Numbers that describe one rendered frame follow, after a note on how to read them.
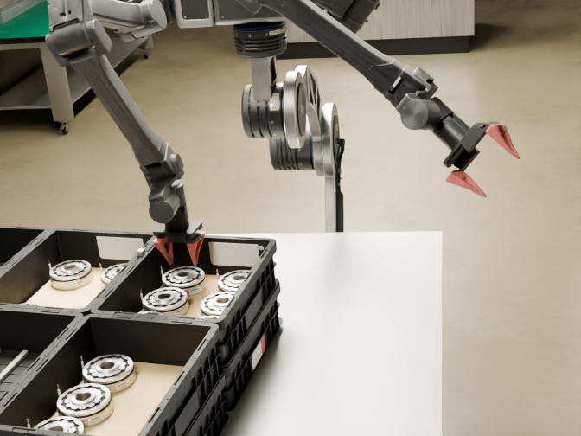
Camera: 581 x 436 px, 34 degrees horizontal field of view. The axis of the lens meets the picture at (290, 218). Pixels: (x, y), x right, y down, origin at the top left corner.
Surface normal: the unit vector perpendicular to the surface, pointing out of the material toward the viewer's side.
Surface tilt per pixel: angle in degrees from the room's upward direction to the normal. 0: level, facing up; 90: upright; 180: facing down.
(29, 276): 90
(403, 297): 0
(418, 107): 72
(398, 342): 0
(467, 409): 0
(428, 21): 90
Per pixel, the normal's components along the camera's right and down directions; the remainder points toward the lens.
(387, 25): -0.17, 0.40
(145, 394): -0.08, -0.91
